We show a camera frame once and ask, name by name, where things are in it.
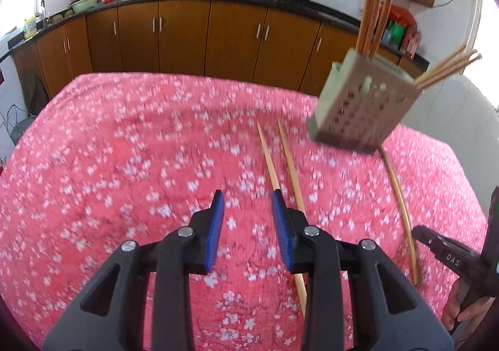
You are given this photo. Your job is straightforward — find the wooden chopstick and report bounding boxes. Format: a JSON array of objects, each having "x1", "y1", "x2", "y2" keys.
[
  {"x1": 256, "y1": 122, "x2": 308, "y2": 318},
  {"x1": 277, "y1": 119, "x2": 307, "y2": 215},
  {"x1": 379, "y1": 146, "x2": 422, "y2": 289}
]

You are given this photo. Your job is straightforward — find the person's right hand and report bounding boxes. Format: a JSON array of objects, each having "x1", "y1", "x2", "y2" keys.
[{"x1": 442, "y1": 281, "x2": 499, "y2": 336}]

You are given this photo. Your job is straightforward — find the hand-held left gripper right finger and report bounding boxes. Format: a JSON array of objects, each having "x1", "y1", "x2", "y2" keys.
[{"x1": 271, "y1": 189, "x2": 455, "y2": 351}]

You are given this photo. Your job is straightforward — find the bundle of wooden chopsticks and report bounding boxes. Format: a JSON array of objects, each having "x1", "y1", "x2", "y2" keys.
[
  {"x1": 414, "y1": 45, "x2": 482, "y2": 90},
  {"x1": 356, "y1": 0, "x2": 400, "y2": 59}
]

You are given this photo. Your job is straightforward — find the green plastic basin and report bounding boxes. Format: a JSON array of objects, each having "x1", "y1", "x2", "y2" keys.
[{"x1": 70, "y1": 0, "x2": 100, "y2": 14}]

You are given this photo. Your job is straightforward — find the red plastic cover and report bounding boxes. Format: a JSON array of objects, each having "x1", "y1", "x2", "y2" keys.
[{"x1": 386, "y1": 6, "x2": 416, "y2": 25}]

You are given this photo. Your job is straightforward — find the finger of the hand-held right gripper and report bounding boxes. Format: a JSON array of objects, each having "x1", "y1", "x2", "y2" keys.
[{"x1": 412, "y1": 225, "x2": 486, "y2": 278}]

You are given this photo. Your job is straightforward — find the red floral tablecloth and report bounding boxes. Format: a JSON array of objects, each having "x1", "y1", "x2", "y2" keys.
[{"x1": 0, "y1": 72, "x2": 496, "y2": 351}]

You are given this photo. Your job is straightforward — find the beige perforated utensil holder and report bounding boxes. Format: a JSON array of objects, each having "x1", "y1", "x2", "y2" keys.
[{"x1": 307, "y1": 47, "x2": 424, "y2": 156}]

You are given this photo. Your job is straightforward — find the green container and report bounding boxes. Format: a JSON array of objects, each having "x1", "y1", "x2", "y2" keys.
[{"x1": 390, "y1": 21, "x2": 406, "y2": 46}]

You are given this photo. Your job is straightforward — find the brown base cabinets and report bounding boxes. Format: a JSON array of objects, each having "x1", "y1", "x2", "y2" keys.
[{"x1": 10, "y1": 0, "x2": 429, "y2": 98}]

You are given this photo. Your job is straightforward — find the tall red bottle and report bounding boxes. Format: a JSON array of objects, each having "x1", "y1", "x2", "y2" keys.
[{"x1": 405, "y1": 25, "x2": 421, "y2": 56}]

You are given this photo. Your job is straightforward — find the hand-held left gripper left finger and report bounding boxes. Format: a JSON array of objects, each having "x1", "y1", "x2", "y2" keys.
[{"x1": 43, "y1": 190, "x2": 226, "y2": 351}]

